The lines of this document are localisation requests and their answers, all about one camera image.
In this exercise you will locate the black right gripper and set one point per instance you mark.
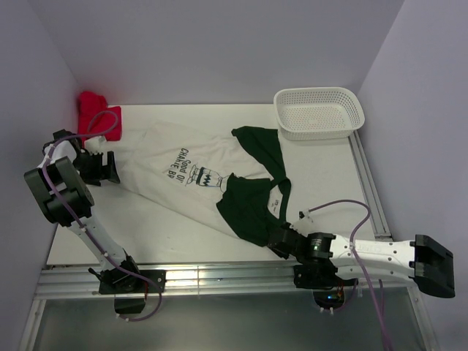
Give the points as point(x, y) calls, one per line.
point(286, 256)

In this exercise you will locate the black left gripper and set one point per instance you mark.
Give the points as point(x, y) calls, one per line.
point(103, 172)

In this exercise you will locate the dark green t-shirt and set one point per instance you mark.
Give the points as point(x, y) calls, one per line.
point(254, 208)

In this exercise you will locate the white printed t-shirt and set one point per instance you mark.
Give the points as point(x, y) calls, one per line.
point(182, 169)

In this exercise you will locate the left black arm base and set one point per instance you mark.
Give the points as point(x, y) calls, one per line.
point(131, 291)

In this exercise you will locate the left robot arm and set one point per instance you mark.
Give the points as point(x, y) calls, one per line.
point(59, 185)

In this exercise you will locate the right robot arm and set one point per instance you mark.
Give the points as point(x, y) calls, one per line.
point(326, 260)

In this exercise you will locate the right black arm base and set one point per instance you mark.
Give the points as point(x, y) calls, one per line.
point(327, 288)

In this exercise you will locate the red t-shirt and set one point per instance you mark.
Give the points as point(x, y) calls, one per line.
point(95, 116)

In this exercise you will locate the white perforated plastic basket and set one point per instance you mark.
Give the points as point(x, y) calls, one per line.
point(319, 113)

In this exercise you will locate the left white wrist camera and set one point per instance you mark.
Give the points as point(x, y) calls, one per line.
point(95, 144)

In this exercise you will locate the aluminium rail frame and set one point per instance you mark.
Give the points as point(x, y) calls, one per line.
point(74, 282)

